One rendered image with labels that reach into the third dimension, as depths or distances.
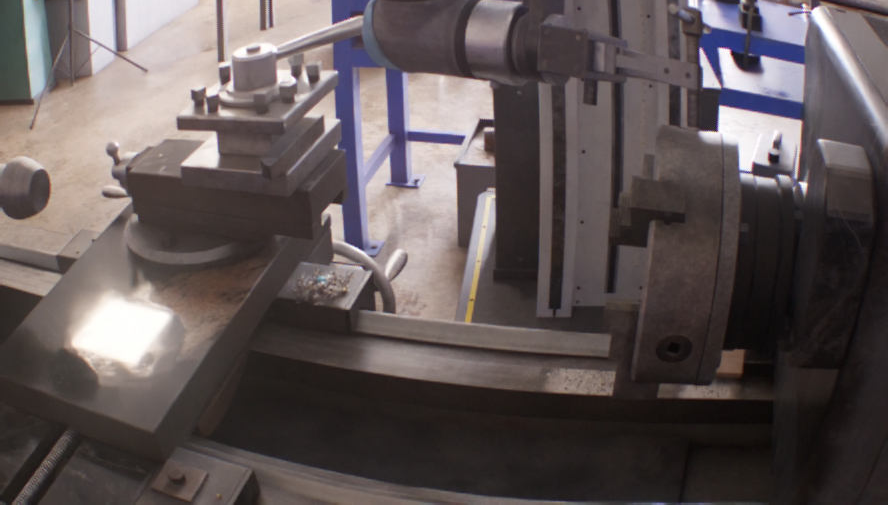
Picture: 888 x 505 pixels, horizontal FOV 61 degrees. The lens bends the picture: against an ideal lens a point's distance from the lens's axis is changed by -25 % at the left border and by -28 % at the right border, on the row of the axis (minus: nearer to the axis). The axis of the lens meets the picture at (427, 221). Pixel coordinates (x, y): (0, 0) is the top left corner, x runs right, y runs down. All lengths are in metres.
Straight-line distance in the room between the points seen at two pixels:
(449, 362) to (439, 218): 2.10
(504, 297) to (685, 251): 1.51
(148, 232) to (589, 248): 1.15
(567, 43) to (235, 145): 0.50
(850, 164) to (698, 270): 0.22
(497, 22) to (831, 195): 0.44
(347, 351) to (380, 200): 2.21
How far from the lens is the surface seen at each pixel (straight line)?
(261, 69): 1.18
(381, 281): 1.56
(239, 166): 1.19
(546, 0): 0.93
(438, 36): 0.96
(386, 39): 0.99
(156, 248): 1.28
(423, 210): 3.34
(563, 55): 0.88
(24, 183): 1.19
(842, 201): 0.65
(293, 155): 1.17
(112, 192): 1.46
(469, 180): 3.01
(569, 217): 2.08
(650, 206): 0.78
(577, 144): 2.01
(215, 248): 1.25
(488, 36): 0.93
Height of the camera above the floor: 1.55
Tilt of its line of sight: 28 degrees down
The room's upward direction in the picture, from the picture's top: 2 degrees counter-clockwise
